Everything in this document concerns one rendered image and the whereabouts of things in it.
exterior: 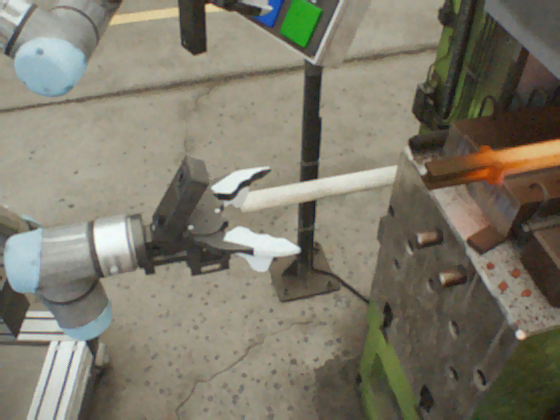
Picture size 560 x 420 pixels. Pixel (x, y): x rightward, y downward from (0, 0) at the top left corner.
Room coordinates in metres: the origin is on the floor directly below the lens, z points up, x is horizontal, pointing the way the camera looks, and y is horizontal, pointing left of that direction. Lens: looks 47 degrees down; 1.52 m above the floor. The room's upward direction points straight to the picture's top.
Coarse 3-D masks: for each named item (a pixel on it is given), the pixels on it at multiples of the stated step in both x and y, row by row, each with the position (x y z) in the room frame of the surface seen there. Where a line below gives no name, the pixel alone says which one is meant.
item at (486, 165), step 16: (544, 144) 0.61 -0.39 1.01; (448, 160) 0.57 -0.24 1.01; (464, 160) 0.57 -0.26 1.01; (480, 160) 0.57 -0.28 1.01; (496, 160) 0.57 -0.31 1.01; (512, 160) 0.57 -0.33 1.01; (528, 160) 0.57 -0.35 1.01; (544, 160) 0.58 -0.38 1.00; (432, 176) 0.54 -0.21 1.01; (448, 176) 0.55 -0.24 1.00; (464, 176) 0.56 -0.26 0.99; (480, 176) 0.56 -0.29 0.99; (496, 176) 0.55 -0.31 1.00
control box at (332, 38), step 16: (288, 0) 1.01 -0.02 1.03; (320, 0) 0.96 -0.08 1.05; (336, 0) 0.94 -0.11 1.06; (352, 0) 0.95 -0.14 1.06; (368, 0) 0.98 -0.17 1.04; (240, 16) 1.07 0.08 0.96; (336, 16) 0.93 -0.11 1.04; (352, 16) 0.95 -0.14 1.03; (272, 32) 1.00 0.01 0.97; (320, 32) 0.92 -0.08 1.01; (336, 32) 0.93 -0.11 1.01; (352, 32) 0.95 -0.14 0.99; (304, 48) 0.93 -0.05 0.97; (320, 48) 0.91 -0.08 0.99; (336, 48) 0.93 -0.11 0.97; (320, 64) 0.90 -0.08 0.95; (336, 64) 0.93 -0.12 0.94
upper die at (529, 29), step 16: (496, 0) 0.68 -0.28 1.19; (512, 0) 0.65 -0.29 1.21; (528, 0) 0.62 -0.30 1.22; (544, 0) 0.59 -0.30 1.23; (496, 16) 0.67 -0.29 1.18; (512, 16) 0.64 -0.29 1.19; (528, 16) 0.61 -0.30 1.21; (544, 16) 0.59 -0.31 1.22; (512, 32) 0.63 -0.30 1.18; (528, 32) 0.60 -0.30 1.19; (544, 32) 0.58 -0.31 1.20; (528, 48) 0.59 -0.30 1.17; (544, 48) 0.57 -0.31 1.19; (544, 64) 0.56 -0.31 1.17
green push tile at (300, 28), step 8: (296, 0) 0.99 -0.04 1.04; (304, 0) 0.99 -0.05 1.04; (296, 8) 0.98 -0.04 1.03; (304, 8) 0.97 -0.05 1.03; (312, 8) 0.96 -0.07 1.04; (288, 16) 0.98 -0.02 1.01; (296, 16) 0.97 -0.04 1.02; (304, 16) 0.96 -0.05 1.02; (312, 16) 0.95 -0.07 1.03; (320, 16) 0.94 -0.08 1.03; (288, 24) 0.97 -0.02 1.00; (296, 24) 0.96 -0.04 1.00; (304, 24) 0.95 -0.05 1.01; (312, 24) 0.94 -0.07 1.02; (280, 32) 0.98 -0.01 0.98; (288, 32) 0.96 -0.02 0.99; (296, 32) 0.95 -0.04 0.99; (304, 32) 0.94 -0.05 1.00; (312, 32) 0.93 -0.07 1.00; (296, 40) 0.94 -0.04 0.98; (304, 40) 0.93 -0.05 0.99
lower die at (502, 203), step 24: (480, 120) 0.70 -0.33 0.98; (504, 120) 0.70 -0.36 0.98; (528, 120) 0.70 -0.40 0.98; (552, 120) 0.69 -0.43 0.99; (456, 144) 0.67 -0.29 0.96; (480, 144) 0.63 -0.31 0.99; (504, 144) 0.63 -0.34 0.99; (528, 144) 0.62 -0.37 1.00; (528, 168) 0.57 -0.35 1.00; (552, 168) 0.57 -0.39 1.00; (480, 192) 0.58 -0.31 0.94; (504, 192) 0.54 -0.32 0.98; (528, 192) 0.53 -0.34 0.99; (552, 192) 0.53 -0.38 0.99; (504, 216) 0.52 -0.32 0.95; (528, 216) 0.51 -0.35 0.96
